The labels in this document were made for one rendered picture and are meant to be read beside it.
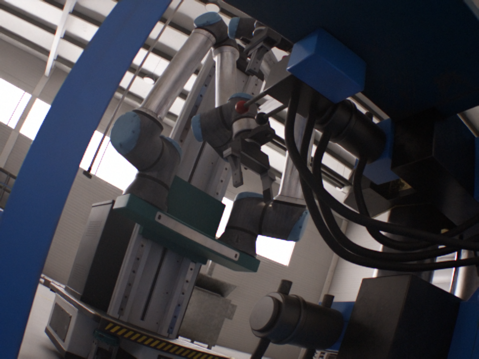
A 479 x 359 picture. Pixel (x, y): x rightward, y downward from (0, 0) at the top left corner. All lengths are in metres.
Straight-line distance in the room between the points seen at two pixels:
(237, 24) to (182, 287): 1.13
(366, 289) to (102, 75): 0.66
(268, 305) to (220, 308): 8.44
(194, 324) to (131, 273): 7.32
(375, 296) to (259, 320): 0.24
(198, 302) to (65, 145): 8.70
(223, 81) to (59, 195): 1.36
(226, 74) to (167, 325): 1.10
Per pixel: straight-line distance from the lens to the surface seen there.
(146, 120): 1.56
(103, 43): 0.45
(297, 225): 1.82
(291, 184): 1.84
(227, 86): 1.67
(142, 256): 1.80
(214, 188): 2.00
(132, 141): 1.52
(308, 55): 0.81
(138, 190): 1.60
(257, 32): 1.26
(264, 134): 1.29
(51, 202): 0.39
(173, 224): 1.64
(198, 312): 9.06
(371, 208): 1.30
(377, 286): 0.85
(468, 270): 2.56
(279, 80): 0.90
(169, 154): 1.66
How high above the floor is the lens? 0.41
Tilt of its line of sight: 22 degrees up
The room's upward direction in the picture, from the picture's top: 19 degrees clockwise
